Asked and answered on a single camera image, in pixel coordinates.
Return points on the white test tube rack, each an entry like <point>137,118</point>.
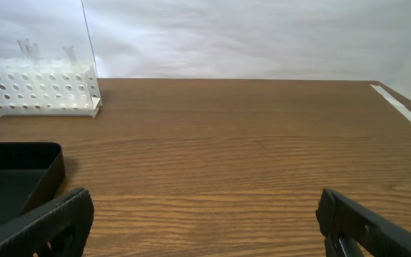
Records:
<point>48,107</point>

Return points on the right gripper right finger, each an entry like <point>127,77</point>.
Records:
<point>369,232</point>

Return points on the black tray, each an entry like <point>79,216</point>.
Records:
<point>52,171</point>

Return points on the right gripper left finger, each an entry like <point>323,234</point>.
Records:
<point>48,221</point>

